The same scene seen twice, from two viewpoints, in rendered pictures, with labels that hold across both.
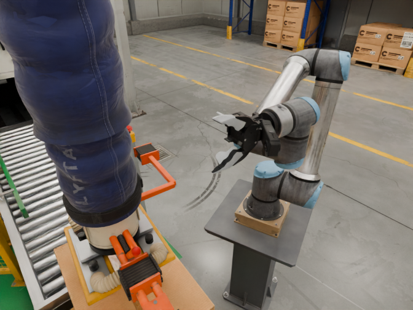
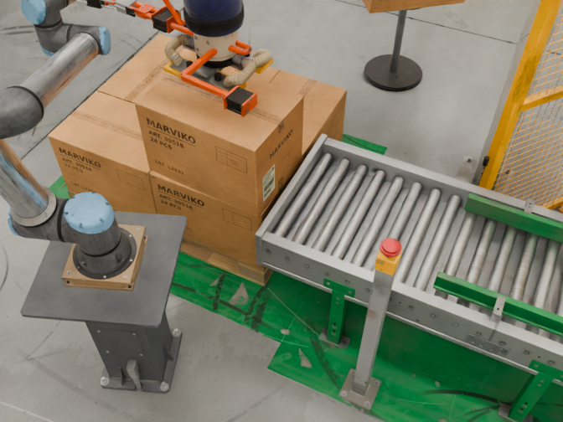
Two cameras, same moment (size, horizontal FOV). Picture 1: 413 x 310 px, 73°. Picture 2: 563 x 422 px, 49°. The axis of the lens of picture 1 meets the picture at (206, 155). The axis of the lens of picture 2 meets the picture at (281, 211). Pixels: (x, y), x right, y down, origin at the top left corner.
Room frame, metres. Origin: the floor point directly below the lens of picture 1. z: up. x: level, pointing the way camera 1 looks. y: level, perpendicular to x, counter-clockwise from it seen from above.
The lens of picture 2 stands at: (2.68, -0.27, 2.61)
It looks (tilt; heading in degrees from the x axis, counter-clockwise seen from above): 49 degrees down; 157
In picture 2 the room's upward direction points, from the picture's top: straight up
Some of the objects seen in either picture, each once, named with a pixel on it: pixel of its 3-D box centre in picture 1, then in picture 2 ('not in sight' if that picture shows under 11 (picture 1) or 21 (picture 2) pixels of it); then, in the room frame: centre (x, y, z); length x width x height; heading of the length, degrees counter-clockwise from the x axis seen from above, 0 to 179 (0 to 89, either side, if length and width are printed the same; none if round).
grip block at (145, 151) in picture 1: (146, 153); (240, 100); (1.05, 0.27, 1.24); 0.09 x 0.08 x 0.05; 124
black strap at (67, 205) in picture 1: (104, 192); (213, 12); (0.66, 0.31, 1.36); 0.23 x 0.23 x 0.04
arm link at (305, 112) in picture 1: (295, 115); (43, 2); (0.75, -0.26, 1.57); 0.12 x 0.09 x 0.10; 124
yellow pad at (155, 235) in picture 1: (141, 228); (204, 73); (0.71, 0.24, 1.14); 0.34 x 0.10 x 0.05; 34
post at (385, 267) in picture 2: (137, 189); (372, 331); (1.68, 0.54, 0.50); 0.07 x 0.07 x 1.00; 41
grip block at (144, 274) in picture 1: (140, 276); (167, 19); (0.45, 0.18, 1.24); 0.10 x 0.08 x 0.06; 124
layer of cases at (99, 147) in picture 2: not in sight; (206, 140); (0.23, 0.33, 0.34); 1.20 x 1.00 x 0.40; 41
